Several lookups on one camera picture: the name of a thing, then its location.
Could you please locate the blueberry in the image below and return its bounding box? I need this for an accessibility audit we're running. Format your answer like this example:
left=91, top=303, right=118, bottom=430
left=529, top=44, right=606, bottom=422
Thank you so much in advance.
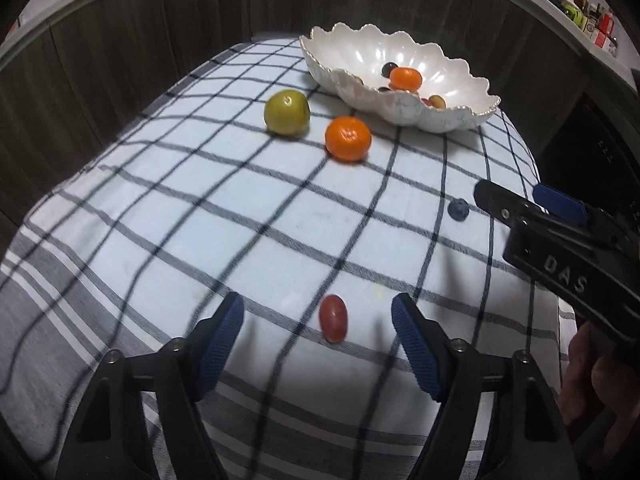
left=447, top=198, right=470, bottom=222

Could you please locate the red grape tomato front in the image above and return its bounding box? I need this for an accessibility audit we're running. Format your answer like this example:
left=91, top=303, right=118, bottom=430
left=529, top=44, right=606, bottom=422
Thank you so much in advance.
left=319, top=295, right=348, bottom=344

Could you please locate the right hand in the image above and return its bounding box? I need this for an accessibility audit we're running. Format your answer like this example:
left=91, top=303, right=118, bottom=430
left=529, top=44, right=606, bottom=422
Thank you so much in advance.
left=558, top=322, right=639, bottom=457

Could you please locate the green apple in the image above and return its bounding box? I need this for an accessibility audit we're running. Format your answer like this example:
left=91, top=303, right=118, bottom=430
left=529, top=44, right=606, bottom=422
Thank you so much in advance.
left=264, top=89, right=310, bottom=136

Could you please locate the orange mandarin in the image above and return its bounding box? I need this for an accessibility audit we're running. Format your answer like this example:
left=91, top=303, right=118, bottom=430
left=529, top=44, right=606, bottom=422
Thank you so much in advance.
left=390, top=66, right=423, bottom=92
left=324, top=116, right=372, bottom=162

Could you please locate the red label sauce bottle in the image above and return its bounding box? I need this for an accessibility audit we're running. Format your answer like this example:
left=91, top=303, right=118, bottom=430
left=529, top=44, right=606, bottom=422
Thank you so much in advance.
left=593, top=10, right=618, bottom=58

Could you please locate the checkered white cloth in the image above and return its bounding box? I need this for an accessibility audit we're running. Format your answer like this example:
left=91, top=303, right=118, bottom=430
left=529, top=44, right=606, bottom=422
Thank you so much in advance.
left=1, top=39, right=566, bottom=479

